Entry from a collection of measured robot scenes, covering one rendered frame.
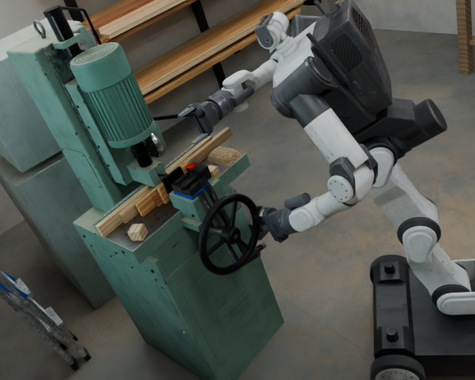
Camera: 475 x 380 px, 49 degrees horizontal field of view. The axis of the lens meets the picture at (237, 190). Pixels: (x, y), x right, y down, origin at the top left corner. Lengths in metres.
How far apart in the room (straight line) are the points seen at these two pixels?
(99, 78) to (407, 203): 1.08
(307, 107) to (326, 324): 1.35
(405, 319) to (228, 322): 0.71
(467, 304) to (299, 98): 1.10
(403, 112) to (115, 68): 0.89
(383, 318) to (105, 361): 1.39
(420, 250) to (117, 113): 1.12
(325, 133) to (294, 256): 1.55
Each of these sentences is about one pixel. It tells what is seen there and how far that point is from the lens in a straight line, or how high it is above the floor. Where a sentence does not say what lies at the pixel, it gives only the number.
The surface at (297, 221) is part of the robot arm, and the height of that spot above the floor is 0.92.
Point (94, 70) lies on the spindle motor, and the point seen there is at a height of 1.44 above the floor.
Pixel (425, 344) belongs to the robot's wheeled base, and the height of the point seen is 0.17.
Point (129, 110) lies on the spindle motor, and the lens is 1.74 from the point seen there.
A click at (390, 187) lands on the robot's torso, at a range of 1.74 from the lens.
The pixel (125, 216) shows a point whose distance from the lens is 1.89.
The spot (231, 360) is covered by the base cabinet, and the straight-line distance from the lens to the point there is 2.33.
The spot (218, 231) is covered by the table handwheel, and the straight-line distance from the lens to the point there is 1.80.
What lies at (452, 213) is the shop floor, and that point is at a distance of 2.93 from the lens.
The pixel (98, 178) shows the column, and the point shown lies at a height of 1.00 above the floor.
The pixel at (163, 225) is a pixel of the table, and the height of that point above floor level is 0.90.
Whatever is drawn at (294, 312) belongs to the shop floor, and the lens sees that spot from 2.56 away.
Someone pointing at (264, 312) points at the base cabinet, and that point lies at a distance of 2.38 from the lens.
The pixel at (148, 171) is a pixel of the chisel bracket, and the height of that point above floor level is 1.03.
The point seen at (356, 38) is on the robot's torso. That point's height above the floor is 1.37.
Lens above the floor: 1.90
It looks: 33 degrees down
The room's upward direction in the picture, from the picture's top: 20 degrees counter-clockwise
